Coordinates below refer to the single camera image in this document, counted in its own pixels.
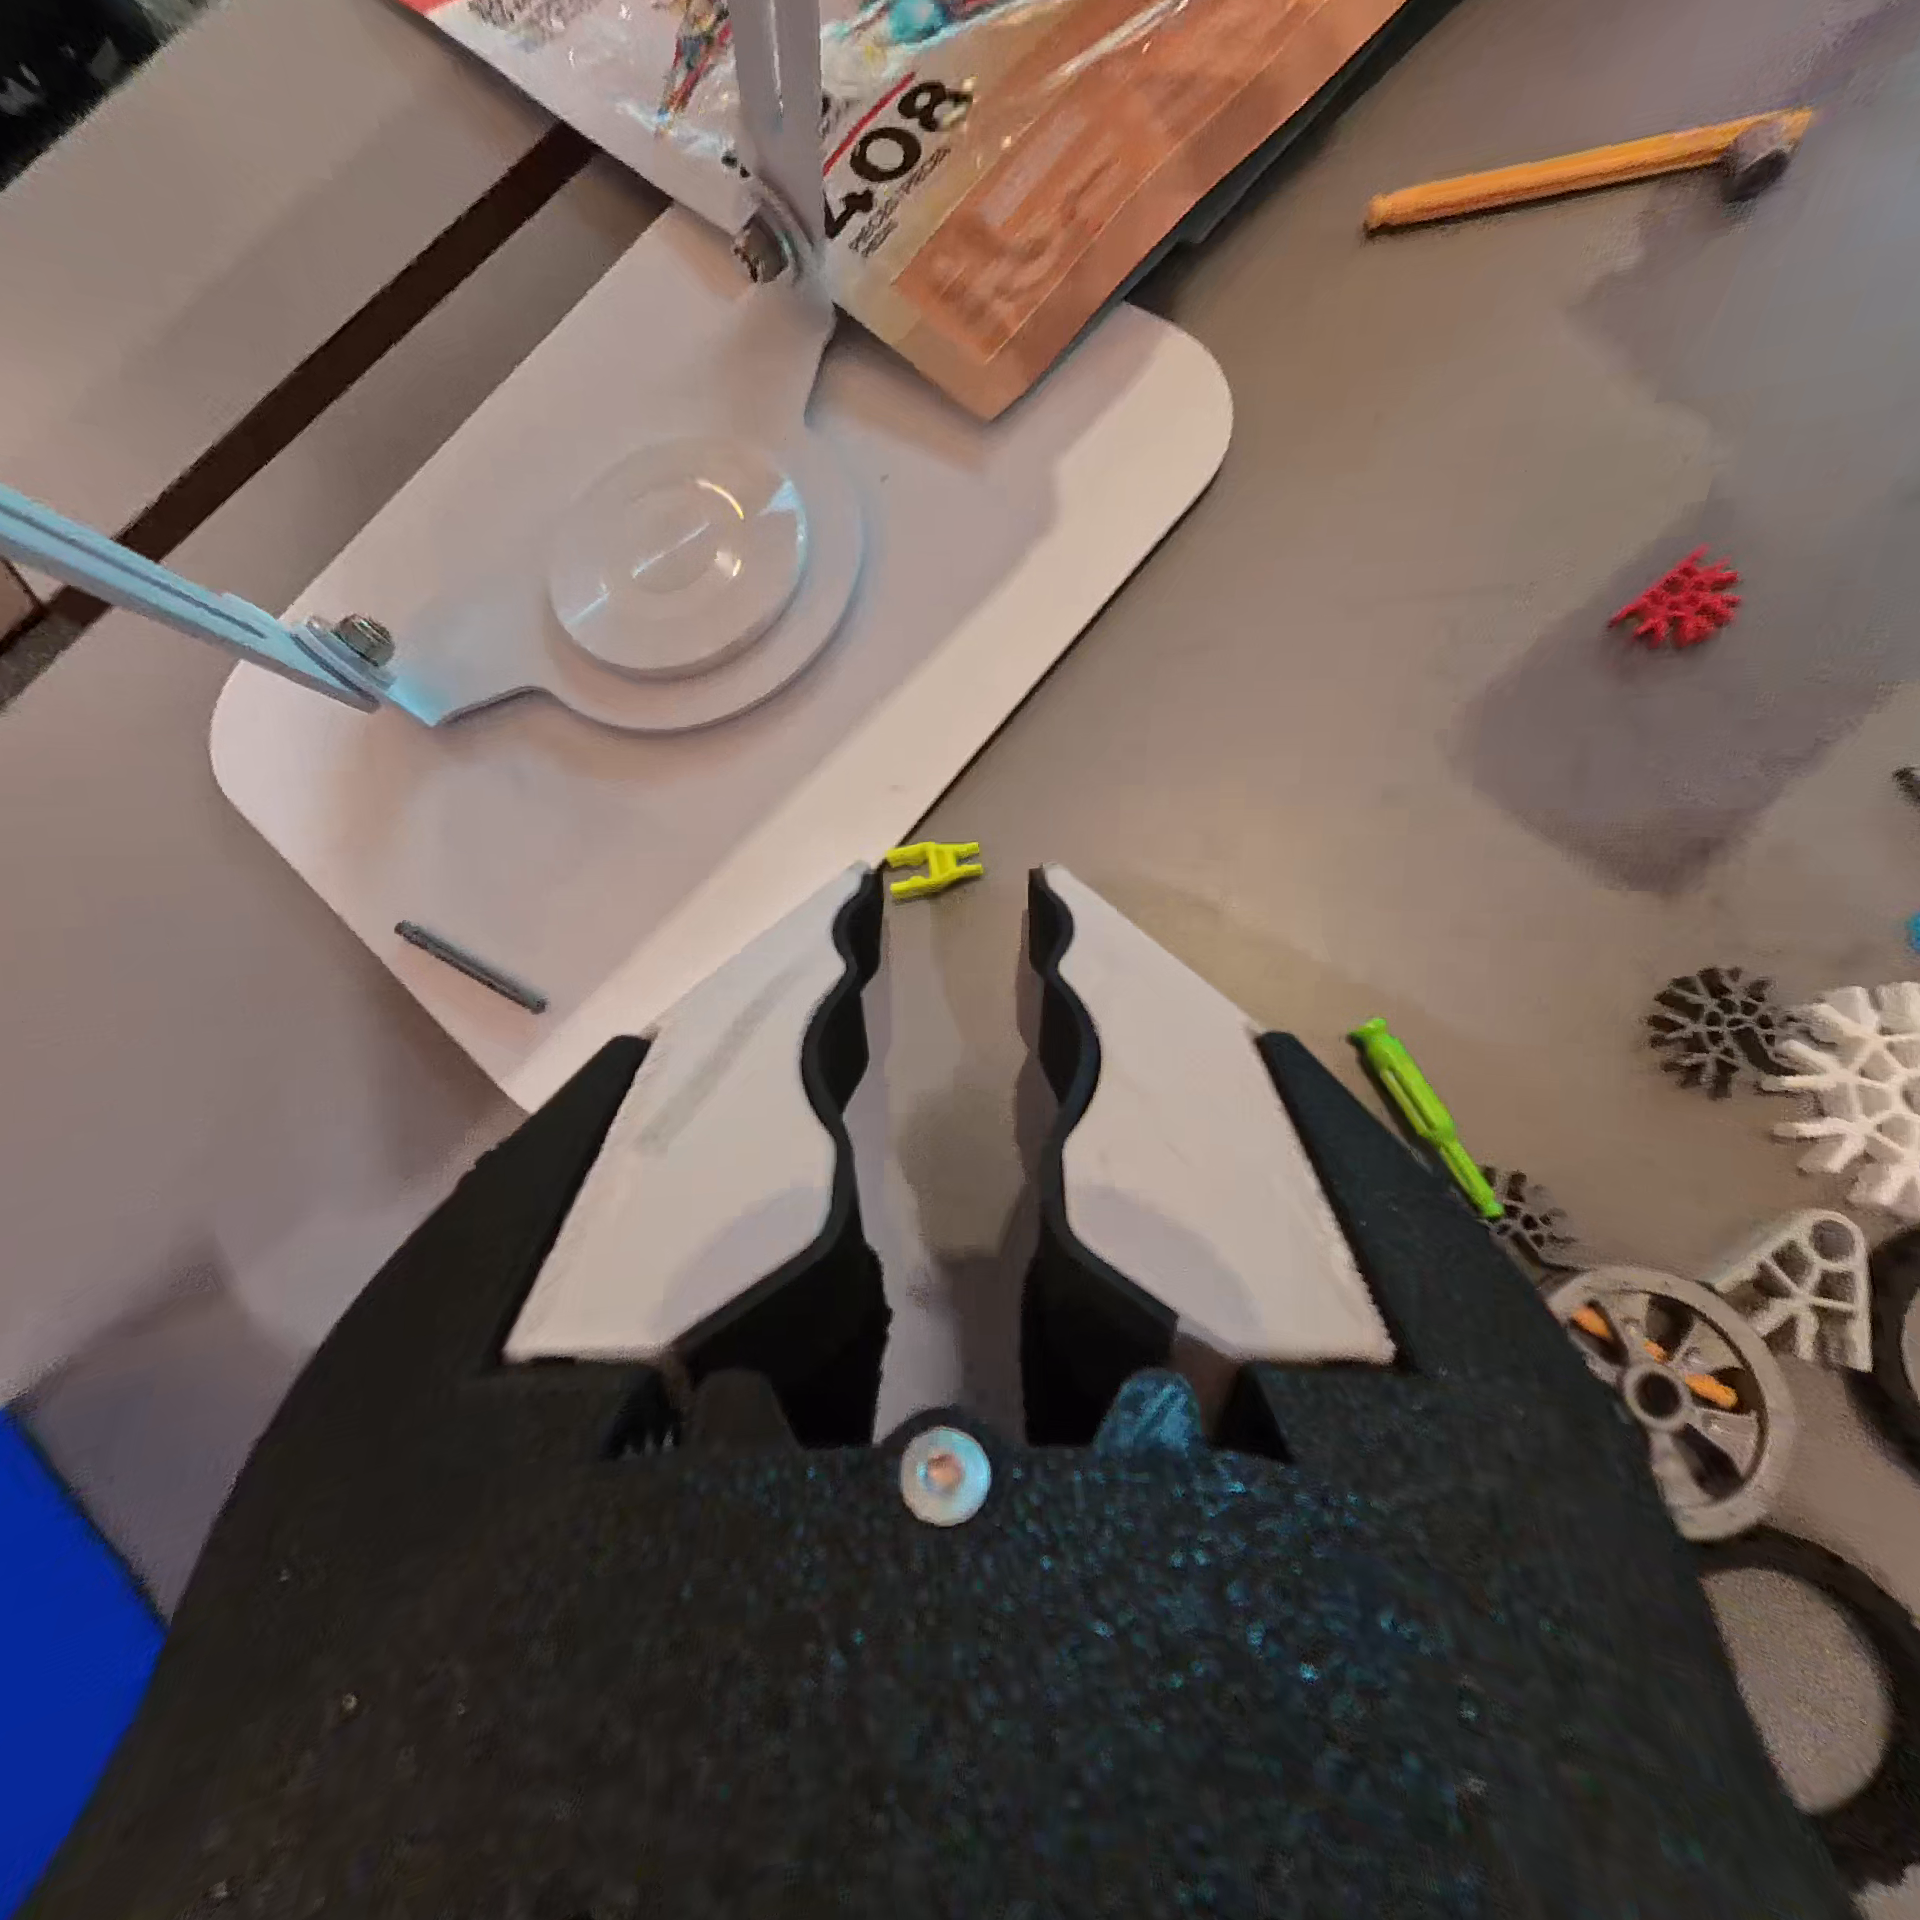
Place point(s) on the printed toy box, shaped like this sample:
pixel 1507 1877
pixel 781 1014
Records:
pixel 1049 165

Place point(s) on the long green toy rod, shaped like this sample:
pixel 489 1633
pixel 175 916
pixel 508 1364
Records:
pixel 1419 1109

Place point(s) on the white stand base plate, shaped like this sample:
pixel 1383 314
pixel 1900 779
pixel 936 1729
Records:
pixel 1049 494

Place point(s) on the dark snowflake toy connector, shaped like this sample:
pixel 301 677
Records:
pixel 1725 1030

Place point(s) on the dark grey toy rod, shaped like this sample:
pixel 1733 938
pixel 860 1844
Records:
pixel 470 964

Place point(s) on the blue box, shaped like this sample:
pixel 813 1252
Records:
pixel 68 1588

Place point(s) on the yellow-green toy clip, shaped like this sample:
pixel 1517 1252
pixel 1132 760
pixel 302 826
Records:
pixel 931 868

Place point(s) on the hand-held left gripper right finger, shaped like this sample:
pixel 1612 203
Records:
pixel 1200 1184

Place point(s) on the grey toy wheel hub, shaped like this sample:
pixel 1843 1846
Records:
pixel 1664 1394

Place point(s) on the red snowflake toy connector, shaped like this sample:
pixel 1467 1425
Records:
pixel 1676 596

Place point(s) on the white snowflake toy connector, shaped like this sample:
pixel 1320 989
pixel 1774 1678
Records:
pixel 1861 1096

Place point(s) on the white fan-shaped toy connector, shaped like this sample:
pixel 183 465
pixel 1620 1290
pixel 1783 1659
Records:
pixel 1799 1276

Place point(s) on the orange rod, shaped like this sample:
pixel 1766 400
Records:
pixel 1575 166

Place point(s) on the clear round dome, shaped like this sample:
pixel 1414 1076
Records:
pixel 675 556

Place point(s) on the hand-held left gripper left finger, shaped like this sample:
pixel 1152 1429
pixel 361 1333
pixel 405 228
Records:
pixel 704 1184

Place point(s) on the black toy tyre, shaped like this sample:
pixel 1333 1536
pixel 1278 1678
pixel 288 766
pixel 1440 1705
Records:
pixel 1900 1336
pixel 1861 1588

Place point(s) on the metal hex bolt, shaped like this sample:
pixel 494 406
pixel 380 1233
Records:
pixel 359 641

